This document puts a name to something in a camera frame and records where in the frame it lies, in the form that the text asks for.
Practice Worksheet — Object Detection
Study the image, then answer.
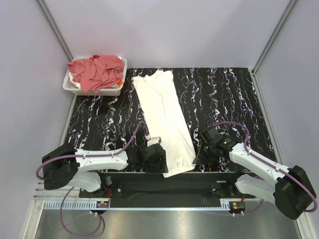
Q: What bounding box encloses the white plastic laundry basket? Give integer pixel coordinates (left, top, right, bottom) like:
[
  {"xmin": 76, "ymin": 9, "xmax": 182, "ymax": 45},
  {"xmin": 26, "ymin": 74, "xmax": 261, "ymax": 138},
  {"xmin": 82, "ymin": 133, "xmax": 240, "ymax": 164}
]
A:
[{"xmin": 62, "ymin": 56, "xmax": 127, "ymax": 97}]

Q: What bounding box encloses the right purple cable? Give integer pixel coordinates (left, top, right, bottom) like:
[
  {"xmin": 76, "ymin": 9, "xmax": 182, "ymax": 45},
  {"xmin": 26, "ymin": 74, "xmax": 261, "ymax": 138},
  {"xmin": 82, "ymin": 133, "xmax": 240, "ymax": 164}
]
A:
[{"xmin": 211, "ymin": 121, "xmax": 317, "ymax": 216}]

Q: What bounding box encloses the aluminium frame post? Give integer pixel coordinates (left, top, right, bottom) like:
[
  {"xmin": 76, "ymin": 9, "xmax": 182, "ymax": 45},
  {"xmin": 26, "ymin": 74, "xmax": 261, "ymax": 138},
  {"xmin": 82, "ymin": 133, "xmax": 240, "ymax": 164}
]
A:
[
  {"xmin": 36, "ymin": 0, "xmax": 73, "ymax": 61},
  {"xmin": 251, "ymin": 0, "xmax": 299, "ymax": 75}
]

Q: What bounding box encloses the pink crumpled t-shirt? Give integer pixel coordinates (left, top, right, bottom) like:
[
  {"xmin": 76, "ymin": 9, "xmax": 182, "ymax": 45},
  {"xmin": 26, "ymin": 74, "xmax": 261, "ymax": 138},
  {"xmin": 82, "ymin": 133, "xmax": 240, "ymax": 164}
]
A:
[{"xmin": 67, "ymin": 55, "xmax": 124, "ymax": 94}]

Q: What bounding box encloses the white garment in basket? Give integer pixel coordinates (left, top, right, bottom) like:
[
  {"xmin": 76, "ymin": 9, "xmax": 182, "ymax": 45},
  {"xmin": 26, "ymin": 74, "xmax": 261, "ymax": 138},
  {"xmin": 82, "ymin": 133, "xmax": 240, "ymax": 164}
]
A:
[{"xmin": 68, "ymin": 72, "xmax": 81, "ymax": 89}]

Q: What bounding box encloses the right aluminium frame post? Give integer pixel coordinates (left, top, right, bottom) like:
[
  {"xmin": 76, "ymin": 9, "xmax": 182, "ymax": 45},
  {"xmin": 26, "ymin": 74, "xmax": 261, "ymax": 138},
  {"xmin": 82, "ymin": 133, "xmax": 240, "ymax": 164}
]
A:
[{"xmin": 251, "ymin": 0, "xmax": 299, "ymax": 75}]

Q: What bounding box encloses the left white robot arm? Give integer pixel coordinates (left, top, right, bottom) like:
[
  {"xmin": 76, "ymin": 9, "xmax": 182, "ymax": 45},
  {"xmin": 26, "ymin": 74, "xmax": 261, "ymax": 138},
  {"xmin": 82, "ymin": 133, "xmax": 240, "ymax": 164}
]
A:
[{"xmin": 37, "ymin": 137, "xmax": 168, "ymax": 197}]

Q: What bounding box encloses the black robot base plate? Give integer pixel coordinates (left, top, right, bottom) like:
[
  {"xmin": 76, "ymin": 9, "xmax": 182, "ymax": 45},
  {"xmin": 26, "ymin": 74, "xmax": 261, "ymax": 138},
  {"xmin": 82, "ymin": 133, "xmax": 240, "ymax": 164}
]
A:
[{"xmin": 79, "ymin": 172, "xmax": 244, "ymax": 203}]

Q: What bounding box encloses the grey slotted cable duct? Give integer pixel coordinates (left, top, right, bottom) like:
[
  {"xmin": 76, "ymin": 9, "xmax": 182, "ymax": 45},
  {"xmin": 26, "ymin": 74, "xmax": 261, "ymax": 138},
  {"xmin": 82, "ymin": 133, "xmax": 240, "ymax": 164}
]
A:
[{"xmin": 43, "ymin": 200, "xmax": 231, "ymax": 210}]

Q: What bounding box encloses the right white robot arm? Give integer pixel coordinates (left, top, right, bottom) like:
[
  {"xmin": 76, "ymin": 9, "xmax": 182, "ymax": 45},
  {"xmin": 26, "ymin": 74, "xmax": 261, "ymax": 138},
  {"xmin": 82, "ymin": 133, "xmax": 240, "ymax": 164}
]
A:
[{"xmin": 193, "ymin": 126, "xmax": 318, "ymax": 220}]

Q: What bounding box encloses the white t-shirt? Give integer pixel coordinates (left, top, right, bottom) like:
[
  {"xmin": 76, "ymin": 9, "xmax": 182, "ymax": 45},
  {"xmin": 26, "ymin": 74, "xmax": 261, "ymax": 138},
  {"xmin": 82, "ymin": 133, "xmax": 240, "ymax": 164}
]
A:
[{"xmin": 132, "ymin": 70, "xmax": 195, "ymax": 178}]

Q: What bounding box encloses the left aluminium frame post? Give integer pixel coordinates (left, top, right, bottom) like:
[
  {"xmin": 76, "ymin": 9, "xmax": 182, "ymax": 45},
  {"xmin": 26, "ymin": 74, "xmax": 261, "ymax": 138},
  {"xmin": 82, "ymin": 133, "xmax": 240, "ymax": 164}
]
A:
[{"xmin": 36, "ymin": 0, "xmax": 73, "ymax": 61}]

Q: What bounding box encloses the black marbled table mat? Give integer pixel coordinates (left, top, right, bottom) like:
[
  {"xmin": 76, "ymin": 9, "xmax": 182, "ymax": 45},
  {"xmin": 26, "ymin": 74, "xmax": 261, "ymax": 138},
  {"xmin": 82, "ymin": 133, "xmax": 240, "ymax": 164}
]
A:
[{"xmin": 62, "ymin": 68, "xmax": 277, "ymax": 161}]

